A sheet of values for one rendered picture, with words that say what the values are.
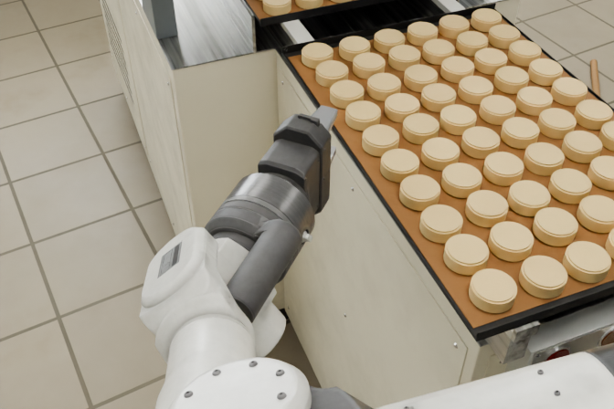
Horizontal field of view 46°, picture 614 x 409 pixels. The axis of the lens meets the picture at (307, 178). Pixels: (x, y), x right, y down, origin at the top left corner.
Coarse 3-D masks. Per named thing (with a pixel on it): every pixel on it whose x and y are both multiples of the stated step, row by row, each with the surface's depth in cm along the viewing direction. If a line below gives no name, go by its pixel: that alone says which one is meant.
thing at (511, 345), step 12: (276, 24) 129; (288, 24) 125; (300, 24) 125; (276, 36) 131; (288, 36) 124; (300, 36) 122; (528, 324) 77; (492, 336) 81; (504, 336) 79; (516, 336) 76; (528, 336) 77; (492, 348) 82; (504, 348) 79; (516, 348) 79; (504, 360) 80
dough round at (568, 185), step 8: (568, 168) 93; (552, 176) 92; (560, 176) 92; (568, 176) 92; (576, 176) 92; (584, 176) 92; (552, 184) 91; (560, 184) 91; (568, 184) 91; (576, 184) 91; (584, 184) 91; (552, 192) 92; (560, 192) 90; (568, 192) 90; (576, 192) 90; (584, 192) 90; (560, 200) 91; (568, 200) 90; (576, 200) 90
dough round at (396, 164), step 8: (392, 152) 95; (400, 152) 95; (408, 152) 95; (384, 160) 94; (392, 160) 94; (400, 160) 94; (408, 160) 94; (416, 160) 94; (384, 168) 94; (392, 168) 93; (400, 168) 93; (408, 168) 93; (416, 168) 93; (384, 176) 94; (392, 176) 93; (400, 176) 93
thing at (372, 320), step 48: (288, 96) 130; (336, 144) 112; (336, 192) 117; (336, 240) 124; (384, 240) 103; (288, 288) 170; (336, 288) 131; (384, 288) 108; (432, 288) 91; (336, 336) 140; (384, 336) 113; (432, 336) 95; (336, 384) 149; (384, 384) 119; (432, 384) 99
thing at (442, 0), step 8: (408, 0) 142; (416, 0) 139; (424, 0) 136; (432, 0) 133; (440, 0) 131; (448, 0) 131; (416, 8) 140; (424, 8) 137; (432, 8) 134; (440, 8) 131; (448, 8) 129; (456, 8) 129; (464, 8) 129; (424, 16) 138
